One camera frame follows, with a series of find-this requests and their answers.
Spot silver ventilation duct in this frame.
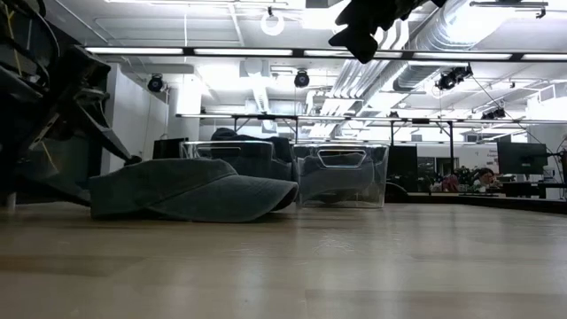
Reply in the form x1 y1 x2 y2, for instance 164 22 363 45
392 0 488 92

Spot linear ceiling light bar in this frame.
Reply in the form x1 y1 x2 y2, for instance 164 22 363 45
83 45 567 63

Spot black background rig frame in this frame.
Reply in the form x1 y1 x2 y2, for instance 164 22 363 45
230 113 300 144
389 116 454 152

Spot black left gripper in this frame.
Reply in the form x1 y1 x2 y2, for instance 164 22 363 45
0 46 144 207

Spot black track spotlights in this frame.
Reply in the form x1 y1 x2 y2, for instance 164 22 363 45
480 107 507 121
435 63 474 92

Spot black monitor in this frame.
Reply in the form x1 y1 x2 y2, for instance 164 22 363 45
152 136 190 160
496 140 549 175

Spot clear plastic bin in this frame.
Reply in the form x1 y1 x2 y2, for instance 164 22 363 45
179 139 297 183
291 142 391 210

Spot person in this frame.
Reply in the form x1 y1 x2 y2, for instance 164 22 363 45
472 167 498 188

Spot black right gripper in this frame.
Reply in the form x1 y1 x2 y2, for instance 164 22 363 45
328 0 447 66

